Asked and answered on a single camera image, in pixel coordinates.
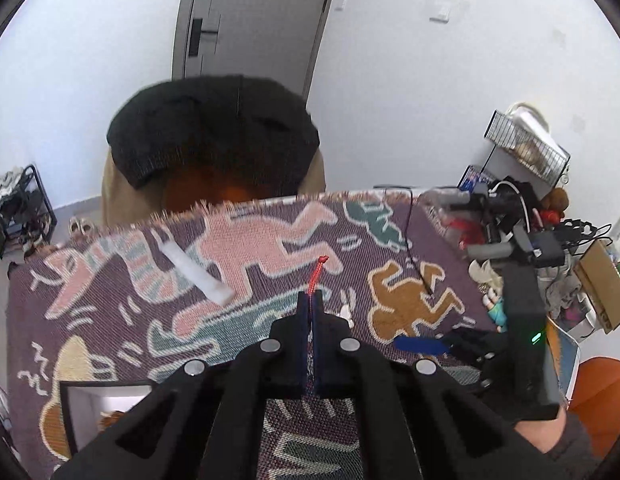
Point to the tan chair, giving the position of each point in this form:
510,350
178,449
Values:
114,195

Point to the brown plush toy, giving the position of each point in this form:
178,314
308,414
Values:
555,199

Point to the white bag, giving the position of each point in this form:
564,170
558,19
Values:
532,122

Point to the white paper strip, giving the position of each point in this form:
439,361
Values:
194,272

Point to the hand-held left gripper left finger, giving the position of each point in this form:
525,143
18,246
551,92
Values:
302,345

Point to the toy figurine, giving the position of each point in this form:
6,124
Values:
490,295

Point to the black equipment pile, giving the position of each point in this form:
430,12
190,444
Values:
520,220

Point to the blue printed packet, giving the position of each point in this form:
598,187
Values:
475,176

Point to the orange seat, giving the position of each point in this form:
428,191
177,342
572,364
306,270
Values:
602,400

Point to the plain cardboard box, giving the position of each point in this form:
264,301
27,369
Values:
602,280

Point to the black jewelry box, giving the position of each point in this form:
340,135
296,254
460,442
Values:
82,410

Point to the pair of slippers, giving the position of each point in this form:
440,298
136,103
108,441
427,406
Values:
82,226

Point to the printed woven blanket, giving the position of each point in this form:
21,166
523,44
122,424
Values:
270,255

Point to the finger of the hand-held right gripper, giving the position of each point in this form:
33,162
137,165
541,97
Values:
420,345

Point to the grey door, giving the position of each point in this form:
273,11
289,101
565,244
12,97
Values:
260,25

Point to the black shoe rack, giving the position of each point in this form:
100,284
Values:
19,210

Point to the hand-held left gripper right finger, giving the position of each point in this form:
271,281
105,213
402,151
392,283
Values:
321,350

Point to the black jacket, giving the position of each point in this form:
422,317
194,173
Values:
214,130

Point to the person's right forearm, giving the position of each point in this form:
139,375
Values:
555,440

